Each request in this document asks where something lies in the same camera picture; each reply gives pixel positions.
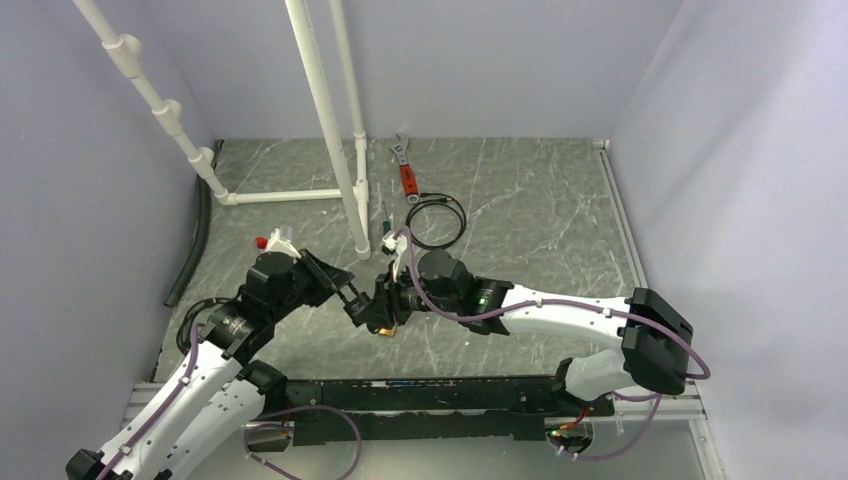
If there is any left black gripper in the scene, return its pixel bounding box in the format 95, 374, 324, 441
270, 247, 354, 321

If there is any coiled black cable left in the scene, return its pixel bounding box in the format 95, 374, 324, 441
175, 296, 233, 352

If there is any red handle adjustable wrench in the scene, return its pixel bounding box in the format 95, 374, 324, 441
390, 133, 420, 205

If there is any white pvc pipe frame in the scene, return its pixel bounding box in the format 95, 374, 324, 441
74, 1, 371, 260

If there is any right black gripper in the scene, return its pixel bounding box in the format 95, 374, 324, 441
357, 260, 460, 330

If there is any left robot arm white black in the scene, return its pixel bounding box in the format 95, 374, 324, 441
65, 249, 355, 479

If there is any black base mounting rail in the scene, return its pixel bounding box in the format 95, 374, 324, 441
225, 360, 617, 446

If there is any green handle screwdriver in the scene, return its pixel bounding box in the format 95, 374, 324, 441
381, 201, 392, 235

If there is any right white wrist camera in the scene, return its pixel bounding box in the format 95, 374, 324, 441
382, 227, 410, 283

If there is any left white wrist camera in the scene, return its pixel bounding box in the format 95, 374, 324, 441
254, 225, 301, 260

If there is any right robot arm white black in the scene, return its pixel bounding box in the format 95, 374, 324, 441
357, 250, 695, 415

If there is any black padlock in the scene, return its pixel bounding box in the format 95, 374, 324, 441
345, 294, 375, 327

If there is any black foam tube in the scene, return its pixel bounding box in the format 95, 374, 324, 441
163, 177, 212, 308

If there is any aluminium rail right edge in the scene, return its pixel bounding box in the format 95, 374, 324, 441
592, 139, 727, 479

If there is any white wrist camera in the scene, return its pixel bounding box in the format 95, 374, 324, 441
382, 227, 410, 283
254, 225, 301, 260

